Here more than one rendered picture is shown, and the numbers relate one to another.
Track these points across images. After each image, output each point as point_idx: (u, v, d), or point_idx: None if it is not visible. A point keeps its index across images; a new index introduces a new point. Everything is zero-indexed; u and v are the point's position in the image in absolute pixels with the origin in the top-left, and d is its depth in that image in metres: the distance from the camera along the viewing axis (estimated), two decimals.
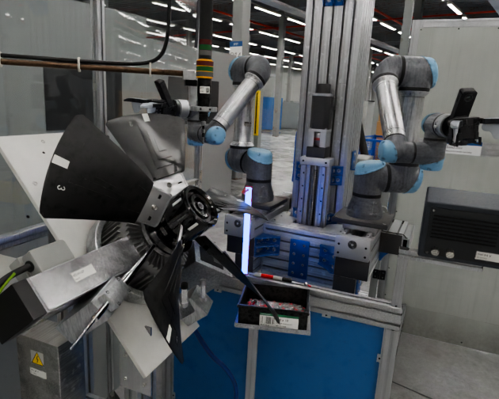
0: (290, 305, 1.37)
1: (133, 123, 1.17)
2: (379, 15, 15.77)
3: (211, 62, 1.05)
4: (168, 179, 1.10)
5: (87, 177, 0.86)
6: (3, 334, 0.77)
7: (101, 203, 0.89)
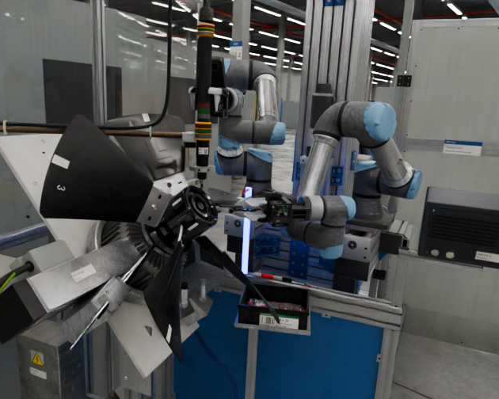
0: (290, 305, 1.37)
1: (133, 123, 1.17)
2: (379, 15, 15.77)
3: (210, 125, 1.08)
4: (168, 179, 1.10)
5: (87, 177, 0.86)
6: (3, 334, 0.77)
7: (101, 203, 0.89)
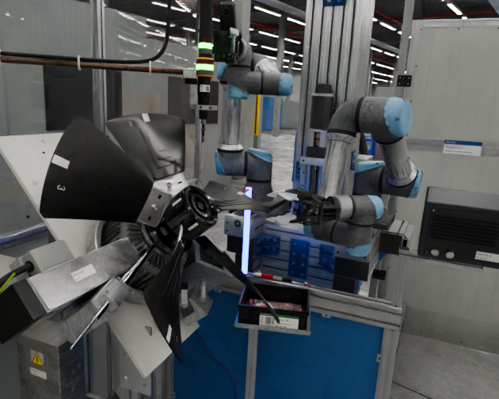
0: (290, 305, 1.37)
1: (133, 123, 1.17)
2: (379, 15, 15.77)
3: (211, 61, 1.05)
4: (168, 179, 1.10)
5: (87, 177, 0.86)
6: (3, 334, 0.77)
7: (101, 203, 0.89)
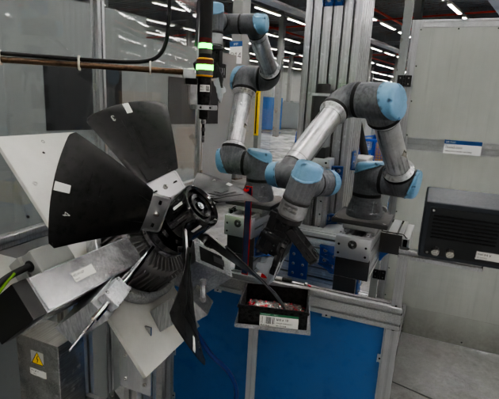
0: (290, 305, 1.37)
1: (216, 180, 1.36)
2: (379, 15, 15.77)
3: (211, 61, 1.05)
4: None
5: (134, 127, 1.10)
6: (3, 334, 0.77)
7: (129, 149, 1.08)
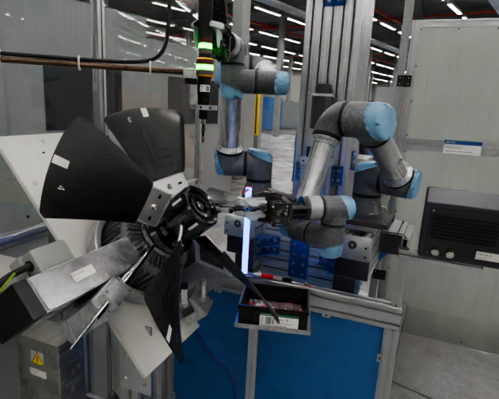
0: (290, 305, 1.37)
1: (227, 194, 1.36)
2: (379, 15, 15.77)
3: (211, 61, 1.05)
4: None
5: (148, 129, 1.14)
6: (3, 334, 0.77)
7: (140, 149, 1.12)
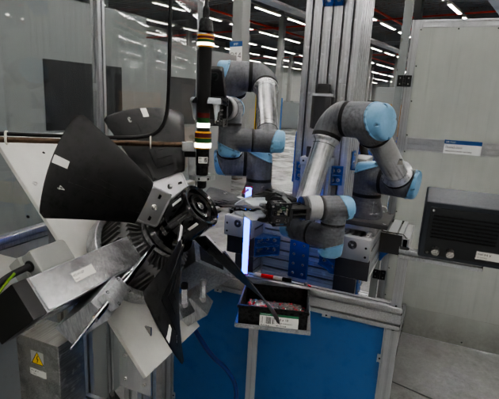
0: (290, 305, 1.37)
1: (227, 193, 1.36)
2: (379, 15, 15.77)
3: (209, 134, 1.09)
4: None
5: (148, 129, 1.14)
6: (3, 334, 0.77)
7: (140, 149, 1.12)
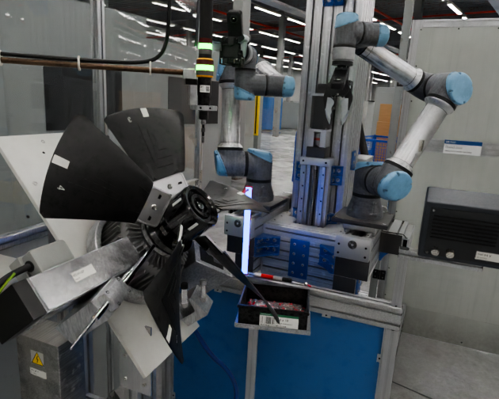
0: (290, 305, 1.37)
1: (228, 189, 1.36)
2: (379, 15, 15.77)
3: (211, 62, 1.05)
4: None
5: (148, 129, 1.14)
6: (3, 334, 0.77)
7: (140, 149, 1.12)
